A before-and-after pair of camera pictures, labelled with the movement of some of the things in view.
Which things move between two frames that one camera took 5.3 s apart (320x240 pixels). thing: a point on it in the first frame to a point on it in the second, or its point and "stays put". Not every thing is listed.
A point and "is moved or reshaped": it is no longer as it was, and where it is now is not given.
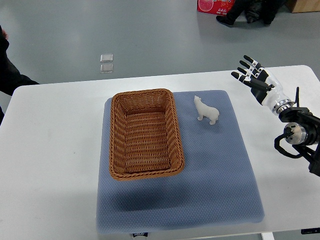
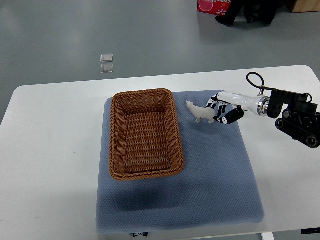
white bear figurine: [212, 113] is moved or reshaped
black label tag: [141, 234] stays put
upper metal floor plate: [105, 58] stays put
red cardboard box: [221, 7] stays put
